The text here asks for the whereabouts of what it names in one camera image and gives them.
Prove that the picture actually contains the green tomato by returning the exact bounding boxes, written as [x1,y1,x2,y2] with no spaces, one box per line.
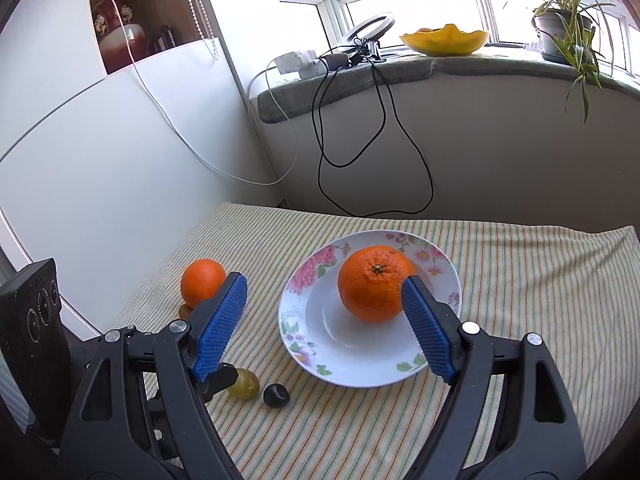
[228,368,261,401]

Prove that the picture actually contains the yellow bowl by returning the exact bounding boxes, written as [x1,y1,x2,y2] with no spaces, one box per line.
[399,23,491,57]

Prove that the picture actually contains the dark plum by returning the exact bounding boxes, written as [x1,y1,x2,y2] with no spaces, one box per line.
[263,383,290,409]

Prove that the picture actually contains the white cable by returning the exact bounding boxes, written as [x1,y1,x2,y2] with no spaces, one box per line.
[98,0,301,186]

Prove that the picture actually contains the striped cloth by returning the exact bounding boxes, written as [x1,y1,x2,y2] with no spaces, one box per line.
[107,203,640,480]

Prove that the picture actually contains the ring light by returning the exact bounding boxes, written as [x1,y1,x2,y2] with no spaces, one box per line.
[340,15,397,56]

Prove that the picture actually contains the potted spider plant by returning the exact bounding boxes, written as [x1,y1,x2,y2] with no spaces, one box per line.
[492,0,618,128]

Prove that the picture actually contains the floral white plate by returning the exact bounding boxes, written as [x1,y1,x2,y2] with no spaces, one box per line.
[278,230,461,388]

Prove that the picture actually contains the grey windowsill mat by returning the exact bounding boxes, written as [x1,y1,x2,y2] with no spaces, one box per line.
[256,55,640,125]

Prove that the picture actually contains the small smooth orange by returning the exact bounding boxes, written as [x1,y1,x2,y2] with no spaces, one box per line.
[180,258,227,308]

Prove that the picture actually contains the white bead cord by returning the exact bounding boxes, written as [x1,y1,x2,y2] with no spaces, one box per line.
[182,0,221,61]

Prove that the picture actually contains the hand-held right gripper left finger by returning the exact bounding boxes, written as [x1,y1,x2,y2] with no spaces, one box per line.
[59,271,249,480]

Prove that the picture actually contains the red vase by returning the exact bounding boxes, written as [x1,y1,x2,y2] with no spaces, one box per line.
[92,0,146,73]

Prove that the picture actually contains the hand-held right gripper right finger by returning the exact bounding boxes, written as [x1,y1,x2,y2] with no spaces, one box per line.
[401,275,587,480]

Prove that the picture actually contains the white power strip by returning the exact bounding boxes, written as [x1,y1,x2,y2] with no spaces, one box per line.
[274,50,326,80]

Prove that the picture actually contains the white cabinet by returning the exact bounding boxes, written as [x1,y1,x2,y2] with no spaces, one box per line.
[0,0,281,356]

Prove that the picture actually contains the black cable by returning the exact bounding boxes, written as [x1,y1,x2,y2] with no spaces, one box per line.
[311,40,435,219]

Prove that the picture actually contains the dark books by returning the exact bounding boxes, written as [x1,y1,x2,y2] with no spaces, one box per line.
[150,25,176,53]

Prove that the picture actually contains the large orange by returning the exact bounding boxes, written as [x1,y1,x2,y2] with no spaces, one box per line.
[338,245,418,324]

